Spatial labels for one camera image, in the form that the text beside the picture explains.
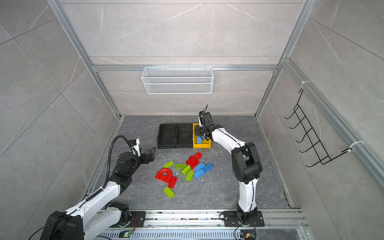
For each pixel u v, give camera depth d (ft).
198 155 3.13
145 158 2.45
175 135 3.22
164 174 2.89
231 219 2.38
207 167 2.97
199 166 2.96
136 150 2.34
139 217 2.41
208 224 2.39
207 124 2.45
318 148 2.09
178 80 3.30
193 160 3.05
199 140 3.30
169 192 2.64
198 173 2.88
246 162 1.70
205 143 3.28
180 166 2.97
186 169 2.89
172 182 2.80
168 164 3.03
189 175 2.88
